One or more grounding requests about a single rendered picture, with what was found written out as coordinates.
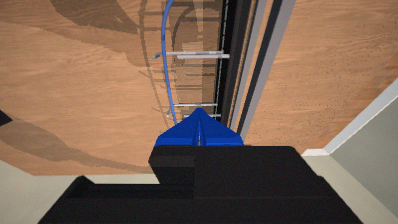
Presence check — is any blue cable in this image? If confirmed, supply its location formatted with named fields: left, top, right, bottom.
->
left=161, top=0, right=177, bottom=125

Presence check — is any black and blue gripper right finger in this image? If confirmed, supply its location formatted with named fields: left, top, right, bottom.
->
left=199, top=107, right=245, bottom=146

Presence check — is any grey metal rack with black patch panel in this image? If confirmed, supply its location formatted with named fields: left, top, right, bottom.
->
left=166, top=0, right=296, bottom=143

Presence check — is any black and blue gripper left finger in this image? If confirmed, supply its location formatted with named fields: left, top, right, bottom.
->
left=153, top=108, right=199, bottom=148

